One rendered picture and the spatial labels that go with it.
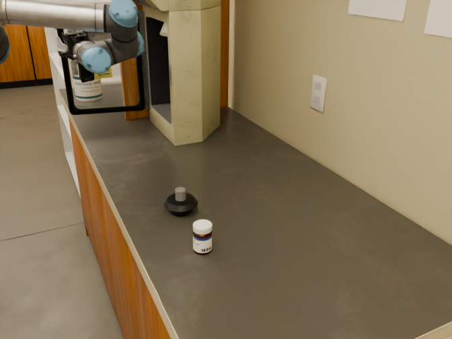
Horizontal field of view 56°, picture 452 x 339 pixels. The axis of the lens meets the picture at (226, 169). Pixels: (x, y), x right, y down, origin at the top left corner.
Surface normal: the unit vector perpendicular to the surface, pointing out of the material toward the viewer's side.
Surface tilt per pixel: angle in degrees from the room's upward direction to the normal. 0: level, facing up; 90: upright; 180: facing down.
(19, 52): 90
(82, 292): 0
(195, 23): 90
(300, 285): 0
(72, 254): 0
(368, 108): 90
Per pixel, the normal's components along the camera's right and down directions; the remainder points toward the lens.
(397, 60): -0.90, 0.18
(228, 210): 0.01, -0.90
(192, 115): 0.43, 0.40
